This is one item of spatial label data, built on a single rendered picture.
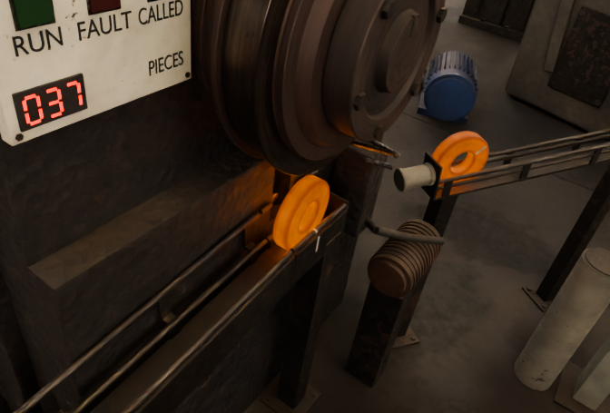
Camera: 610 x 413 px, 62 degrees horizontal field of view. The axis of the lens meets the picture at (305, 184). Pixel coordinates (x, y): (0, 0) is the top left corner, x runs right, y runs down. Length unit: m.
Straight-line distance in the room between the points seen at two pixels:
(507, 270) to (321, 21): 1.73
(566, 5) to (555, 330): 2.23
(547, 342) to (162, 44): 1.40
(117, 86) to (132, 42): 0.06
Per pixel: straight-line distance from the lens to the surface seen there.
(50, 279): 0.72
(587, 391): 1.89
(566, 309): 1.64
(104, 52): 0.64
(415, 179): 1.30
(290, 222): 0.95
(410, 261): 1.30
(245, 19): 0.64
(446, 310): 1.96
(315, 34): 0.65
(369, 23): 0.66
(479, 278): 2.14
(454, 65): 3.11
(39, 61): 0.60
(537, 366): 1.81
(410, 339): 1.82
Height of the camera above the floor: 1.38
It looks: 36 degrees down
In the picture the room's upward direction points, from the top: 9 degrees clockwise
